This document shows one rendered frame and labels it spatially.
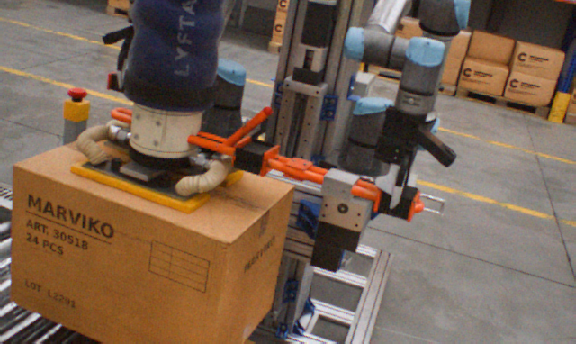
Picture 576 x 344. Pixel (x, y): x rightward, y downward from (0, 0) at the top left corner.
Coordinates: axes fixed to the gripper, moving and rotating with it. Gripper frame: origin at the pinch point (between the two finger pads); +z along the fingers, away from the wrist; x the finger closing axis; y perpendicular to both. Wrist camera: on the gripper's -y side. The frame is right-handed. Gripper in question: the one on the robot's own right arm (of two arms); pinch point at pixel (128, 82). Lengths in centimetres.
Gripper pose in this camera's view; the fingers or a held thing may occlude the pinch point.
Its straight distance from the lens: 192.3
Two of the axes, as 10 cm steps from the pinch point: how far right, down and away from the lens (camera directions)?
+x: 3.6, -2.6, 8.9
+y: 9.1, 2.9, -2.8
